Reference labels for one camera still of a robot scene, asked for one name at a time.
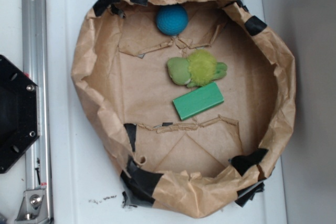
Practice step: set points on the aluminium extrusion rail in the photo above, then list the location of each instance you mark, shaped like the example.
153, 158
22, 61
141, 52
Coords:
37, 157

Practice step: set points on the metal corner bracket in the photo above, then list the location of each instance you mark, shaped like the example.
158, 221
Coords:
33, 208

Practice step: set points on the brown paper bag bin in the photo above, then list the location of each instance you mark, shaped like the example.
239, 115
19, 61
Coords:
200, 165

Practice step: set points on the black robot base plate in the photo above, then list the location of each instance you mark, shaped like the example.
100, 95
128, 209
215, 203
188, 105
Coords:
19, 124

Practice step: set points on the blue ball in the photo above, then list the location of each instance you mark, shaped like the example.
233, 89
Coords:
171, 19

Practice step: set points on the green wooden block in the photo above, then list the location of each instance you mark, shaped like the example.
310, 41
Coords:
198, 101

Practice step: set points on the green plush toy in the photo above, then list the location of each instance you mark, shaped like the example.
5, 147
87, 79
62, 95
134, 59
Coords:
196, 70

